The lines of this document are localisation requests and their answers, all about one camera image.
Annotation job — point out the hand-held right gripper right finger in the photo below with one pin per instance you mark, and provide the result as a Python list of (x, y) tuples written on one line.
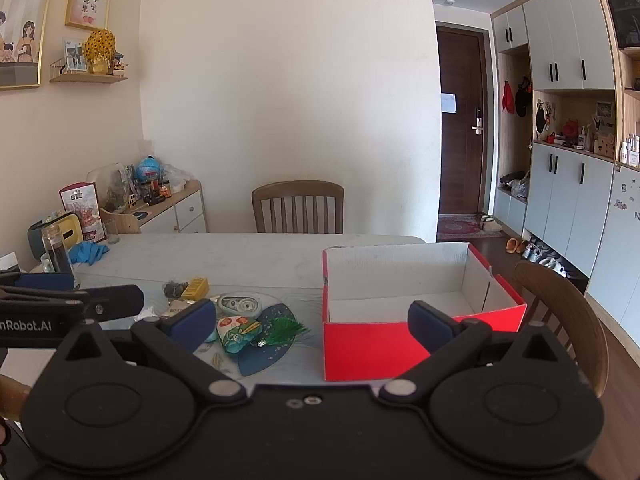
[(429, 322)]

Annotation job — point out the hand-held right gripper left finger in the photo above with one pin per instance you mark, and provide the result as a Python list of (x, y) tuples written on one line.
[(192, 321)]

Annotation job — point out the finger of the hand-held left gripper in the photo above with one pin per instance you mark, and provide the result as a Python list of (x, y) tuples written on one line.
[(117, 301), (45, 281)]

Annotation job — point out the colourful embroidered sachet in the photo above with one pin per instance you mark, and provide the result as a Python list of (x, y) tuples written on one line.
[(235, 332)]

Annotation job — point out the red cardboard box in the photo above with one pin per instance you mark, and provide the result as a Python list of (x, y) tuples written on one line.
[(370, 350)]

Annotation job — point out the green tassel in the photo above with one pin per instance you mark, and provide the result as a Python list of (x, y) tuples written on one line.
[(282, 331)]

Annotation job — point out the glass jar dark contents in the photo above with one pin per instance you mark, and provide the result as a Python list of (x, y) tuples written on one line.
[(59, 255)]

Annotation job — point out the small yellow box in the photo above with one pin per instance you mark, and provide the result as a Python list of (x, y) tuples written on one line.
[(195, 288)]

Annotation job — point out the dark grey scrubbing pad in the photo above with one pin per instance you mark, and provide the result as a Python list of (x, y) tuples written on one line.
[(175, 288)]

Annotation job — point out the yellow grey tissue box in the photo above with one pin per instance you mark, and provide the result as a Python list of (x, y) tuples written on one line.
[(40, 235)]

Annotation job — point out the blue gloves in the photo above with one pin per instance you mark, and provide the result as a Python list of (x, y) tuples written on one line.
[(89, 252)]

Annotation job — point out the clear drinking glass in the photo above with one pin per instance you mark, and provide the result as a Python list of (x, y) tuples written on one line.
[(111, 232)]

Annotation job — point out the dark blue round fan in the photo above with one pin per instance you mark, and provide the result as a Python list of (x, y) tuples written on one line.
[(260, 362)]

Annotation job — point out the wooden desk organizer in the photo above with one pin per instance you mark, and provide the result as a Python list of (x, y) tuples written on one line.
[(122, 221)]

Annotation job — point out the red white printed box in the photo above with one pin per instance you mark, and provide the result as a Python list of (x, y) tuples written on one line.
[(85, 210)]

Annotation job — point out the red patterned rug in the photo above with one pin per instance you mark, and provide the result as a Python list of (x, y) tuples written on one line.
[(460, 227)]

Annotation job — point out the white wooden sideboard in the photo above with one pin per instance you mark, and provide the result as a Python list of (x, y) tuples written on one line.
[(187, 212)]

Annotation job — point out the cluster of small toys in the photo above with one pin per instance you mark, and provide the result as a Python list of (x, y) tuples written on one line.
[(147, 192)]

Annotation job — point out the pair of orange shoes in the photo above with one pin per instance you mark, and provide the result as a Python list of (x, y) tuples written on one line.
[(515, 245)]

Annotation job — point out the pair of beige slippers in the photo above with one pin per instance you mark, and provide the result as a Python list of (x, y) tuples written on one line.
[(490, 224)]

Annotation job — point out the row of white shoes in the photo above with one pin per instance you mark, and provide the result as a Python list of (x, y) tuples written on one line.
[(545, 257)]

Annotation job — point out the blue globe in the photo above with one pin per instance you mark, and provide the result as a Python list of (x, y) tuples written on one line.
[(148, 168)]

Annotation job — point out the clear plastic bag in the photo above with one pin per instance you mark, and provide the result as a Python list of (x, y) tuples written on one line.
[(175, 175)]

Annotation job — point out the wooden round-back chair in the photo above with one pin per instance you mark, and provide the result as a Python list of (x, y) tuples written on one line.
[(575, 320)]

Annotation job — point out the wooden slat-back chair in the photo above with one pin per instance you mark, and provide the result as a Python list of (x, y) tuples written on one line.
[(297, 207)]

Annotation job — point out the dark brown door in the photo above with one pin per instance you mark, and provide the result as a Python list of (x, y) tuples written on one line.
[(462, 170)]

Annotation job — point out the bags in cabinet niche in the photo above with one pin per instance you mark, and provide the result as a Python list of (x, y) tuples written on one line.
[(515, 185)]

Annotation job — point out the silver door lock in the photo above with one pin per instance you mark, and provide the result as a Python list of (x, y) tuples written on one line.
[(477, 122)]

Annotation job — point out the white paper notice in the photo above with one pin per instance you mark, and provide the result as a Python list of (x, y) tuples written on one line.
[(448, 103)]

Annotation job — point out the small figurine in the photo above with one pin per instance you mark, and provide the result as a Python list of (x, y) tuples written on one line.
[(118, 61)]

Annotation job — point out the red shelf ornaments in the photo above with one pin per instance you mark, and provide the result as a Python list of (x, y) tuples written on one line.
[(562, 132)]

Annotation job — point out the red hanging bag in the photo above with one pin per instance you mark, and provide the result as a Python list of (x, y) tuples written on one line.
[(508, 97)]

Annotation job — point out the golden flower ornament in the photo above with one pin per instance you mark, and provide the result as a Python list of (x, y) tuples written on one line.
[(100, 47)]

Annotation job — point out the black hanging bag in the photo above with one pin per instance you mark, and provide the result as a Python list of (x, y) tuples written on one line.
[(523, 97)]

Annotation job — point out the grey wooden wall cabinet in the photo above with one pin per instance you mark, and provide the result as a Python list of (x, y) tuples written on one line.
[(575, 195)]

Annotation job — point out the wooden wall shelf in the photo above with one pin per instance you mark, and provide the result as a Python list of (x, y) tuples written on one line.
[(90, 78)]

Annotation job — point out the small photo frame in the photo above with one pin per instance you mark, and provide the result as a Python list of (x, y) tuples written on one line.
[(75, 55)]

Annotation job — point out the large framed wall poster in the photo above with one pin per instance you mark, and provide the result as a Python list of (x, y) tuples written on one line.
[(20, 35)]

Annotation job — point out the small framed wall picture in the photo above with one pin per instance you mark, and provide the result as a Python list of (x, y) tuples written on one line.
[(87, 7)]

